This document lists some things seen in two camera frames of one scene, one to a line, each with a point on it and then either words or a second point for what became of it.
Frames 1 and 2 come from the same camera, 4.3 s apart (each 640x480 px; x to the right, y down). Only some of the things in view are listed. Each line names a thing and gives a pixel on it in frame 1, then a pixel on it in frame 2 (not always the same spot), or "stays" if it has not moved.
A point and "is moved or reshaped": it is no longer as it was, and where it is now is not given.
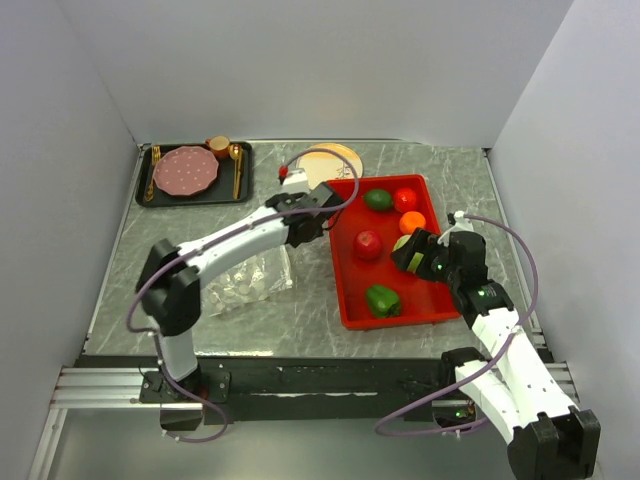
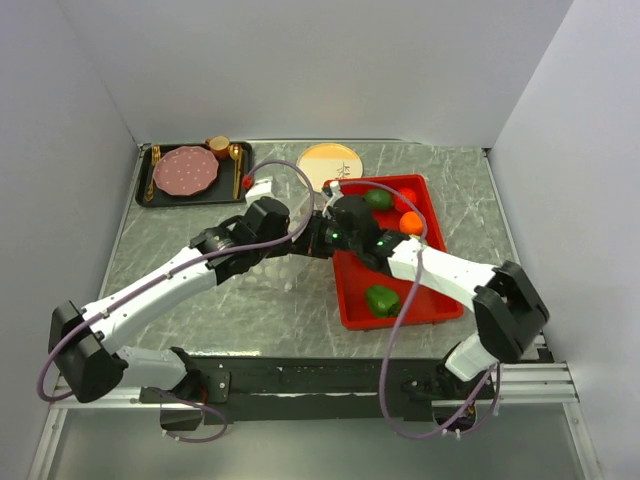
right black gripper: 421,241 → 309,242
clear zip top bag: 248,281 is moved or reshaped
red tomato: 405,199 stays
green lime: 378,200 stays
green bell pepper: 382,301 stays
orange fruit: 411,220 stays
